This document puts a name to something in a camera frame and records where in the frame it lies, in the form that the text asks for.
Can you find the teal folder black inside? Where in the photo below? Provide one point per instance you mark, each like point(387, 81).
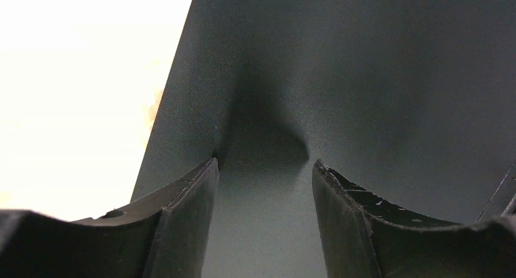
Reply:
point(413, 100)

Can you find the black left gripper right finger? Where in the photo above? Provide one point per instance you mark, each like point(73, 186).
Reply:
point(365, 235)

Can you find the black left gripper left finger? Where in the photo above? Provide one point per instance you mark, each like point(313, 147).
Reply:
point(163, 234)

